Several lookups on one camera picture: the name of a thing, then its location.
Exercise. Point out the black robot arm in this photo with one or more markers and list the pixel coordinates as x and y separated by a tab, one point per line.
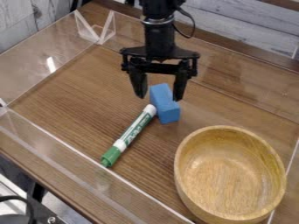
159	27

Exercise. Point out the clear acrylic tray wall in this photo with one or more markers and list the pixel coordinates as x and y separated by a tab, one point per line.
70	104

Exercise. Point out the blue foam block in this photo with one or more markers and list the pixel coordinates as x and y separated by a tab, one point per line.
167	107

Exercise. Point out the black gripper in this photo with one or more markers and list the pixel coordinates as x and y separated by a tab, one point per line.
138	63

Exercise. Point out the brown wooden bowl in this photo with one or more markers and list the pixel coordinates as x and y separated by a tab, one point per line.
230	175

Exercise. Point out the black metal table bracket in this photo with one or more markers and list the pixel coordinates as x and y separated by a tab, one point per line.
43	214

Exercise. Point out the green dry erase marker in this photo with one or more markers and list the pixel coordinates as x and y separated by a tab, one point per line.
119	146

